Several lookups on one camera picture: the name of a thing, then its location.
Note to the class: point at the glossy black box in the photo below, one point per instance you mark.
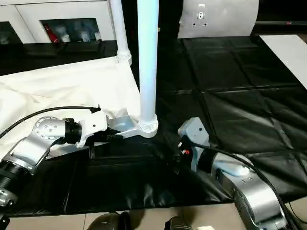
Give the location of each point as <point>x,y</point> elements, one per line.
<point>169,19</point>

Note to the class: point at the black monitor with red logo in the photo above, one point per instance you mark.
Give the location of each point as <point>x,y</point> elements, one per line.
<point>283,12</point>

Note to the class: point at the white flat board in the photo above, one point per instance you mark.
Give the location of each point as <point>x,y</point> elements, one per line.
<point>287,57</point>

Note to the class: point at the dark left robot foot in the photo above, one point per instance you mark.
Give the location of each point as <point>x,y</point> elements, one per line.
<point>108,221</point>

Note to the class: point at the dark right robot foot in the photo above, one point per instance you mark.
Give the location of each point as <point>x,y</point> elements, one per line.
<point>177,224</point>

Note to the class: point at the black table mat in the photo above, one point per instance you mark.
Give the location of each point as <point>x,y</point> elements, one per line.
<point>239,95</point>

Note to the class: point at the white plastic table top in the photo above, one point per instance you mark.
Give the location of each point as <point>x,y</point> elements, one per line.
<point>60,81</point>

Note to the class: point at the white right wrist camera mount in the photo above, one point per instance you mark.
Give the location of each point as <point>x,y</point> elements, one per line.
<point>195,131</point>

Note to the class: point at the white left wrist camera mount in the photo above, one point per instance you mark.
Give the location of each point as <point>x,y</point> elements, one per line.
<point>94,124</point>

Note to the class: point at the white cabinet with glass doors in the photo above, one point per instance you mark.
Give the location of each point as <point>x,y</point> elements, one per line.
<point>60,9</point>

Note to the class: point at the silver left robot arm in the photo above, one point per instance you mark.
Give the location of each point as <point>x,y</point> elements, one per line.
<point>36,143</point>

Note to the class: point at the white panel with round mount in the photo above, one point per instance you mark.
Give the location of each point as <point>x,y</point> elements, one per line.
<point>227,19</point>

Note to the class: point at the dark robot foot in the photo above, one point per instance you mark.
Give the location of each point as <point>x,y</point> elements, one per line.
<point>108,221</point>
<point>177,224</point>

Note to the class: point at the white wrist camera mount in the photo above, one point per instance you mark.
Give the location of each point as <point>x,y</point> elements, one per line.
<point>195,131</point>
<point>94,124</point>

